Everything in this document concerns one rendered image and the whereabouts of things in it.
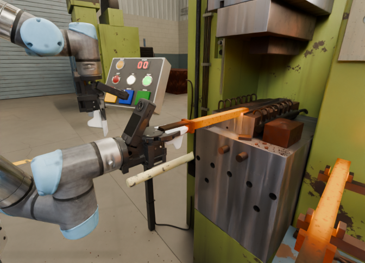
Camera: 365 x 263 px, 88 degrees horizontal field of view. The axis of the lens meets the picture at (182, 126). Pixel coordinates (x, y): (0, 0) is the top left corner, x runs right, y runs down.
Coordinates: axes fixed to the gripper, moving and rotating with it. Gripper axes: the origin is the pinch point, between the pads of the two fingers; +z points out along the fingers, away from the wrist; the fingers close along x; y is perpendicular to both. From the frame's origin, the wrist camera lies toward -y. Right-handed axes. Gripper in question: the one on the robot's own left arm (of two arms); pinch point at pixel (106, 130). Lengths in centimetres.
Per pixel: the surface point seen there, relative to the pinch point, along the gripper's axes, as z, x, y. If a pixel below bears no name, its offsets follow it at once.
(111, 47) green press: -49, -452, -49
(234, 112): -6.5, 20.0, -43.5
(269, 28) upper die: -34, 24, -51
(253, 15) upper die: -38, 19, -48
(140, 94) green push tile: -8.3, -21.9, -18.7
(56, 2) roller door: -197, -764, 73
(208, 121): -6.1, 23.9, -29.7
